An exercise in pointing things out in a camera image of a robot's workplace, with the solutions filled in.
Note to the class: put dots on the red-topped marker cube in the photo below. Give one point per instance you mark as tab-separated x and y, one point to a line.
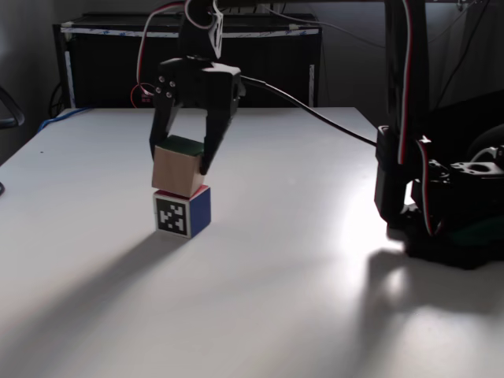
197	212

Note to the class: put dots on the black chair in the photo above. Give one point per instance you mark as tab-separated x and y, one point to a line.
12	110

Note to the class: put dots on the black cabinet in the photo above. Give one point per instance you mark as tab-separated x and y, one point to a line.
118	71

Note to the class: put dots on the green-topped wooden cube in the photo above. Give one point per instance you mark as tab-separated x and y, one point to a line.
173	169

